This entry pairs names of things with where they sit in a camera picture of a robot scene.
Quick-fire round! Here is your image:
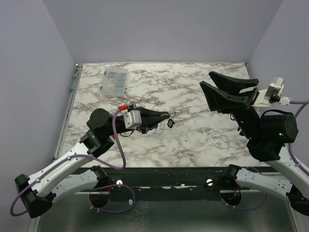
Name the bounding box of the black tag key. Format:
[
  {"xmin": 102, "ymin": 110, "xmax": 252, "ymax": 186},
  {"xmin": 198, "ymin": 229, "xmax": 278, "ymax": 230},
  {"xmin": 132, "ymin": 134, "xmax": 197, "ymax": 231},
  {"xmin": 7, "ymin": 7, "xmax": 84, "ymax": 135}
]
[{"xmin": 167, "ymin": 118, "xmax": 175, "ymax": 128}]

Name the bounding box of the metal key ring plate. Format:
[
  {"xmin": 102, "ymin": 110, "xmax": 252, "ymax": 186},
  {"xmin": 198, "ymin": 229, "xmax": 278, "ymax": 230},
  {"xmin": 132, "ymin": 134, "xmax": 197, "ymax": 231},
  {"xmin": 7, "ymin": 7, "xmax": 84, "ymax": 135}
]
[{"xmin": 168, "ymin": 110, "xmax": 176, "ymax": 122}]

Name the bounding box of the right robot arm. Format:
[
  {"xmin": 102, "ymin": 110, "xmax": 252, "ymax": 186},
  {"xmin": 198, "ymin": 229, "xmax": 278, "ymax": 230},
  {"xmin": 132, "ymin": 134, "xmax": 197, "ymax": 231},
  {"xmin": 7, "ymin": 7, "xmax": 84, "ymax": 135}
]
[{"xmin": 200, "ymin": 71, "xmax": 309, "ymax": 216}]

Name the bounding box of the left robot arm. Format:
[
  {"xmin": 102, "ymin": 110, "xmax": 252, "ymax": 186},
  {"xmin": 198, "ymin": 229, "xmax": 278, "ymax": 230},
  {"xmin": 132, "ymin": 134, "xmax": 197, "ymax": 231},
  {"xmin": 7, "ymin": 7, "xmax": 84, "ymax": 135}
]
[{"xmin": 10, "ymin": 104, "xmax": 171, "ymax": 218}]

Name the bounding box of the clear plastic organizer box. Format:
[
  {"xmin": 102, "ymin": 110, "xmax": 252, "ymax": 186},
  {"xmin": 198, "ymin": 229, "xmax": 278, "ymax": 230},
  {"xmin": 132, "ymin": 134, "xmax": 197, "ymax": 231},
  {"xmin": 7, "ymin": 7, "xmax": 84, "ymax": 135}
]
[{"xmin": 100, "ymin": 68, "xmax": 128, "ymax": 98}]

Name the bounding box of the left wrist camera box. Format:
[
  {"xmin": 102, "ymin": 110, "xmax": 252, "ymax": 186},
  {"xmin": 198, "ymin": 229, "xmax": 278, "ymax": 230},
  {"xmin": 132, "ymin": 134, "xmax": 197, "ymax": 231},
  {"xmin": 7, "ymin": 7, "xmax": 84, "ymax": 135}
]
[{"xmin": 118, "ymin": 104, "xmax": 142, "ymax": 129}]

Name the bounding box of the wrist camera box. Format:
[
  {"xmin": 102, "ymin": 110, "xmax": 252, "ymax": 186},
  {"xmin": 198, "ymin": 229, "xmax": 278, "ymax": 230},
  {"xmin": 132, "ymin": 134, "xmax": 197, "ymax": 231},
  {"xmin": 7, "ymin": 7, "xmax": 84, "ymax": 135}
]
[
  {"xmin": 253, "ymin": 77, "xmax": 291, "ymax": 107},
  {"xmin": 118, "ymin": 104, "xmax": 142, "ymax": 129}
]

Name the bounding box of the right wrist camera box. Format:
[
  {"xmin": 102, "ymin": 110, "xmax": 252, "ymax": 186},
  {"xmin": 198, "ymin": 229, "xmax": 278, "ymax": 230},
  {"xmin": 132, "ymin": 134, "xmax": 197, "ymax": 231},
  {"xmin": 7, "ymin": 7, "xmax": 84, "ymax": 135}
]
[{"xmin": 253, "ymin": 77, "xmax": 291, "ymax": 107}]

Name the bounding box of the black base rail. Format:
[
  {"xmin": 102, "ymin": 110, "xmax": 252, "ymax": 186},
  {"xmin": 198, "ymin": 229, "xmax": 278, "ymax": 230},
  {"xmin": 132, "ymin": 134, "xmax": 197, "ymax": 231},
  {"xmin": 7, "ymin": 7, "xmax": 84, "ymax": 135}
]
[{"xmin": 49, "ymin": 166, "xmax": 268, "ymax": 201}]

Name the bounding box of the aluminium side rail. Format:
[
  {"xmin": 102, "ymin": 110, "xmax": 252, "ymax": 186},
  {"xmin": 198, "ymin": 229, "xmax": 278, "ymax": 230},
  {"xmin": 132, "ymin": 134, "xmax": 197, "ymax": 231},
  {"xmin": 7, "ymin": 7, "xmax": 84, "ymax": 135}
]
[{"xmin": 53, "ymin": 64, "xmax": 84, "ymax": 160}]

